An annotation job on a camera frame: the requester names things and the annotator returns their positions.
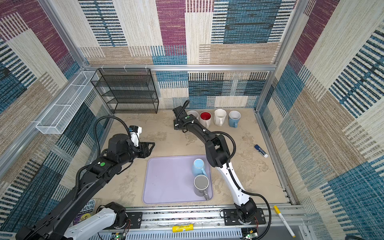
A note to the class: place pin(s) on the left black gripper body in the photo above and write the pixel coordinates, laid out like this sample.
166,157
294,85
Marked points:
133,153

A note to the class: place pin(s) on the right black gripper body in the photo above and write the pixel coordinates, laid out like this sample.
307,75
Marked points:
176,125

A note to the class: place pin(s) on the cream mug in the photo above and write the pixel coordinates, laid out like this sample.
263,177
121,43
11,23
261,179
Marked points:
193,113

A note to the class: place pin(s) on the white round mug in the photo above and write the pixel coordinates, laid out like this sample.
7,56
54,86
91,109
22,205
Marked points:
205,119

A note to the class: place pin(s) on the white tall mug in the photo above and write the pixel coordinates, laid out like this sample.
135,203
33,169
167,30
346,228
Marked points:
219,117

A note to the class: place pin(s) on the light blue mug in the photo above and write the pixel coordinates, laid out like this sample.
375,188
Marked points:
198,168

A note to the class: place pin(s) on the teal blue square mug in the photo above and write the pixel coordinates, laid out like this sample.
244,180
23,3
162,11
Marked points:
234,118

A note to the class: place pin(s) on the grey mug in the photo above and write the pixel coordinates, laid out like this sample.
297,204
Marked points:
201,184

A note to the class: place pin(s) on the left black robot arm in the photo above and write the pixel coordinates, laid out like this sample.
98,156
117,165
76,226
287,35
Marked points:
56,225

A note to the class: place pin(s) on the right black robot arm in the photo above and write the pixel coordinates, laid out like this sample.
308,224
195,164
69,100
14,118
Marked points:
220,149

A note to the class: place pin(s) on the lavender plastic tray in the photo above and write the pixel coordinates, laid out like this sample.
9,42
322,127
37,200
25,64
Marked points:
170,180

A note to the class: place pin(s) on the yellow cylinder tube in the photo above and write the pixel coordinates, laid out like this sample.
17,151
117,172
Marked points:
182,228

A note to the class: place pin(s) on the blue white glue stick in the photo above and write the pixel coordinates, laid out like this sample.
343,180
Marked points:
261,151

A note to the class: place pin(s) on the white yellow pen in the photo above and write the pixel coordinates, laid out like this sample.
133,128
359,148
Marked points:
277,210

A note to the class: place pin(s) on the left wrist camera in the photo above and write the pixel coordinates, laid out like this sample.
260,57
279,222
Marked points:
135,132

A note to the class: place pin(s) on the black wire shelf rack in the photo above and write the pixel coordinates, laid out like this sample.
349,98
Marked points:
129,90

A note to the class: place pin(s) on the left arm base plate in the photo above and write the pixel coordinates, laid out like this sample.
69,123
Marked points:
132,220

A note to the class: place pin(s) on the white wire mesh basket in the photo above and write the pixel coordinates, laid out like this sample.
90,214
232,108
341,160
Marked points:
59,116

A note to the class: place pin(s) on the aluminium rail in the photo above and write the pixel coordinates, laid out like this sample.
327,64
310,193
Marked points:
156,218

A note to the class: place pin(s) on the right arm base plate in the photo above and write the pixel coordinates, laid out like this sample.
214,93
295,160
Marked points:
231,218

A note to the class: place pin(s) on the white slotted cable duct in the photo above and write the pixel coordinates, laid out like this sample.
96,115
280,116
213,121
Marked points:
200,234

